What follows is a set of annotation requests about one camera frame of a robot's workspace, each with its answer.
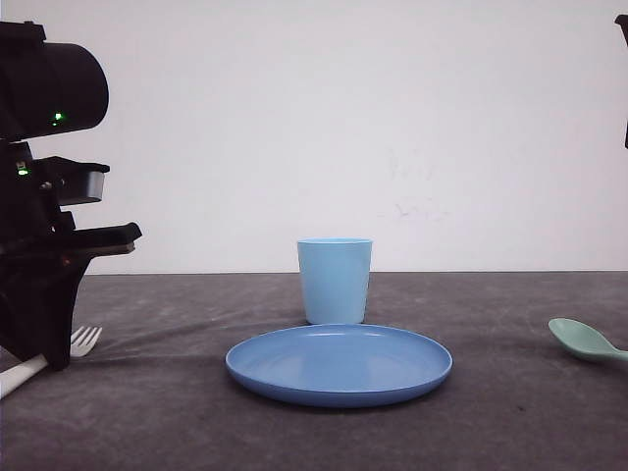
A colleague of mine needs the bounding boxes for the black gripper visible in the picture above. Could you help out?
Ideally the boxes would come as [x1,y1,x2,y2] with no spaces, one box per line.
[1,142,142,371]

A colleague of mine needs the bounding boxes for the white plastic fork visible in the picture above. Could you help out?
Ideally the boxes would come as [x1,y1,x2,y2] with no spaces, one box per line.
[1,326,103,399]

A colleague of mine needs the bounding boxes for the light blue plastic cup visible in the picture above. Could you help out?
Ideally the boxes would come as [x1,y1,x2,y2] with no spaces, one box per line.
[297,237,372,325]

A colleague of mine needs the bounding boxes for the mint green plastic spoon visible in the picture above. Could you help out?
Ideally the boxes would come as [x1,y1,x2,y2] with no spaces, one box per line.
[548,318,627,361]

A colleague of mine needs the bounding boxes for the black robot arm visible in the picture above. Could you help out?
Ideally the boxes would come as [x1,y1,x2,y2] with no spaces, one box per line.
[1,22,141,371]
[614,13,628,101]

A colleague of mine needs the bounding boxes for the grey table cloth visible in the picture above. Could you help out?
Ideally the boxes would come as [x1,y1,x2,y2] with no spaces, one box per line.
[1,272,627,470]

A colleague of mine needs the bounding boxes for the blue plastic plate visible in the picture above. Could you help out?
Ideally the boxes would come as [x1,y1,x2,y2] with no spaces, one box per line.
[225,324,453,408]

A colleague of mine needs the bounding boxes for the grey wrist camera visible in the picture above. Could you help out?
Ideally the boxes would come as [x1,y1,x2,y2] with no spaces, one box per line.
[34,156,110,206]

